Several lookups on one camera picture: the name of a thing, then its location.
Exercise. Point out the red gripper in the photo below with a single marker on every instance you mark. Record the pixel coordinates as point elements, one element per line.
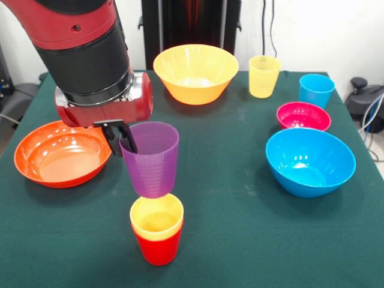
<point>120,114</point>

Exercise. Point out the purple cup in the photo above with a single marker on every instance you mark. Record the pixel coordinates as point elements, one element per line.
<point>153,168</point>

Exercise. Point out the orange-yellow cup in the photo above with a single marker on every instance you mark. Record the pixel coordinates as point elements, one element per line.
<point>157,237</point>

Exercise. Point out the red cup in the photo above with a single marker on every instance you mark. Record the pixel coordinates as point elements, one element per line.
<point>159,252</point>

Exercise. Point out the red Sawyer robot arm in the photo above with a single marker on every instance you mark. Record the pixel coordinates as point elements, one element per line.
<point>81,54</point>

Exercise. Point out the large shallow orange bowl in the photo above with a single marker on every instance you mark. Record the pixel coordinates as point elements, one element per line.
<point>63,162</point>

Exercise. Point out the large yellow bowl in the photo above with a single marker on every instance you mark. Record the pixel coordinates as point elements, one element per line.
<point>195,90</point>

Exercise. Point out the grey stand base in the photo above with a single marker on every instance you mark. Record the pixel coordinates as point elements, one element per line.
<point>21,96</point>

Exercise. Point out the dark green table cloth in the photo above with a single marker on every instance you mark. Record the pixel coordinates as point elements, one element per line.
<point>225,225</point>

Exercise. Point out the black equipment rack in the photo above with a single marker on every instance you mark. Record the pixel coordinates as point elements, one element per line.
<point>4,78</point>

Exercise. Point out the translucent yellow cup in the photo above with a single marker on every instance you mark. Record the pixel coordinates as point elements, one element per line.
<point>264,84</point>

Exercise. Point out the pink bowl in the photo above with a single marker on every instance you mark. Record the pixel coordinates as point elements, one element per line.
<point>303,115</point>

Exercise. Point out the large blue bowl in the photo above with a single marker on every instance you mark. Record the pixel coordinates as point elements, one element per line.
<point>309,177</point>

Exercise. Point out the blue cup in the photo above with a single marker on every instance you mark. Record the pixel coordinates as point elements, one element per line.
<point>315,96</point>

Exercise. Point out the black stand base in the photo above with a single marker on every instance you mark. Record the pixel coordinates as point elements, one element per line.
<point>358,102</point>

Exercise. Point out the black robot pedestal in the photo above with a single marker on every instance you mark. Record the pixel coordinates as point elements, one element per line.
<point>192,24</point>

